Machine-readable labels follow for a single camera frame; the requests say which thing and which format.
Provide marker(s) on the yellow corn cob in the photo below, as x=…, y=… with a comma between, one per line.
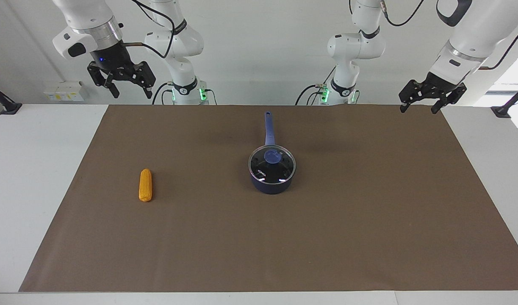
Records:
x=145, y=185

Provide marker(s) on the white wall outlet box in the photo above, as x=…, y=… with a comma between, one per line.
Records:
x=64, y=91

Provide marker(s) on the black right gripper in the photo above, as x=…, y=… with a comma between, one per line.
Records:
x=112, y=59

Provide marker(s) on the black clamp stand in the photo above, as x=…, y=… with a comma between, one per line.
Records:
x=4, y=103
x=511, y=103

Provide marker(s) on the glass lid with blue knob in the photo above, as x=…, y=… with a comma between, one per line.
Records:
x=271, y=165

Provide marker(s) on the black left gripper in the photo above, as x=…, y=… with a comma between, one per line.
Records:
x=439, y=84

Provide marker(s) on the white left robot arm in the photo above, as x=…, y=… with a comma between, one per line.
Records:
x=470, y=42

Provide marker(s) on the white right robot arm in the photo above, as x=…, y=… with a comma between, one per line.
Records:
x=178, y=46

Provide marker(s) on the brown table mat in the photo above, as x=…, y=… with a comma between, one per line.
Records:
x=258, y=241

